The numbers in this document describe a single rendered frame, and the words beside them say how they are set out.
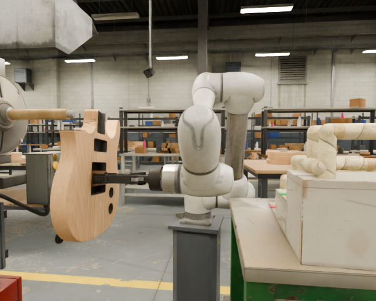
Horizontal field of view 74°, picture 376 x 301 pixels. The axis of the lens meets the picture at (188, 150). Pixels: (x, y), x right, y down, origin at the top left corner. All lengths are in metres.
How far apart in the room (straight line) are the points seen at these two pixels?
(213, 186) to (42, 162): 0.68
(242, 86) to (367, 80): 12.52
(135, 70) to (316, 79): 8.19
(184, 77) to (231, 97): 10.98
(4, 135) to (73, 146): 0.28
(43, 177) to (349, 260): 0.99
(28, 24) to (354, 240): 0.83
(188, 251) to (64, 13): 1.20
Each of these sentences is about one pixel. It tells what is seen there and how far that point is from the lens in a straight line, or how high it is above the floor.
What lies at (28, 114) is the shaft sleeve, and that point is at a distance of 0.88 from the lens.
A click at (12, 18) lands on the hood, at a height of 1.45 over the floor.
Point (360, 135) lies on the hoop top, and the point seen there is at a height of 1.19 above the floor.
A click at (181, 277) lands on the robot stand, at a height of 0.41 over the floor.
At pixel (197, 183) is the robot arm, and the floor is 1.06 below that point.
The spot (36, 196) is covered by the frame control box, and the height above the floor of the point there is 0.95.
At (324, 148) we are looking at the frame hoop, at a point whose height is 1.16.
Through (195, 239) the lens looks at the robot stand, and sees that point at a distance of 1.44.
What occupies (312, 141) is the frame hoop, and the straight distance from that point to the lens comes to 0.64.
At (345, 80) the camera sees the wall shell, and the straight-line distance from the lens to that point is 13.17.
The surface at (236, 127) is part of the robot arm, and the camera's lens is 1.22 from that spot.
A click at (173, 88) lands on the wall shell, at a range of 12.09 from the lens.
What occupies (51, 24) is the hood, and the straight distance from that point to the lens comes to 0.71.
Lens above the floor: 1.18
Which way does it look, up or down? 3 degrees down
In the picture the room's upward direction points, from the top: straight up
